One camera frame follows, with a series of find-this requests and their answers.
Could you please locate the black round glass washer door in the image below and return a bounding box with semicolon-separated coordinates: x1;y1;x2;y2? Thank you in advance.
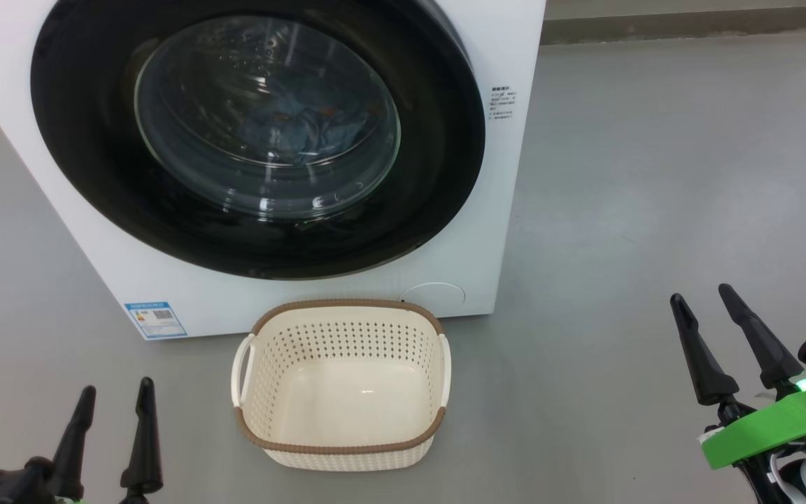
30;0;486;281

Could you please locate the cream laundry basket brown rim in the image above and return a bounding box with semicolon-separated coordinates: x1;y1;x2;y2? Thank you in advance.
231;299;452;472

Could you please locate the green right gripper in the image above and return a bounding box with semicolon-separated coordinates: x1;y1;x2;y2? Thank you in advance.
670;283;806;504

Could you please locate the blue bear print garment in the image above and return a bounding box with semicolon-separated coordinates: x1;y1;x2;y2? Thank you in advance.
249;91;376;167

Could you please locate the small printed text label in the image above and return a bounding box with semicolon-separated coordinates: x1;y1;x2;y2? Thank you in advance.
490;86;516;121

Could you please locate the blue energy label sticker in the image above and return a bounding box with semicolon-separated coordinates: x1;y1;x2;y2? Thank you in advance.
124;301;188;340

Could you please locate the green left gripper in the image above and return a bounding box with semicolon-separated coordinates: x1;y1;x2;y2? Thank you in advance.
50;377;164;504

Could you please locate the white front-load washing machine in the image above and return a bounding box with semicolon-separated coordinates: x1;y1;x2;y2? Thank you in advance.
0;0;547;342

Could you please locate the round white filter cover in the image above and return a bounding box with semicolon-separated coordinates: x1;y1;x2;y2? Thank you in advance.
400;282;466;309

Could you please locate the stainless steel washer drum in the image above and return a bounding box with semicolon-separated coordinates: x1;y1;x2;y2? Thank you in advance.
134;15;402;221

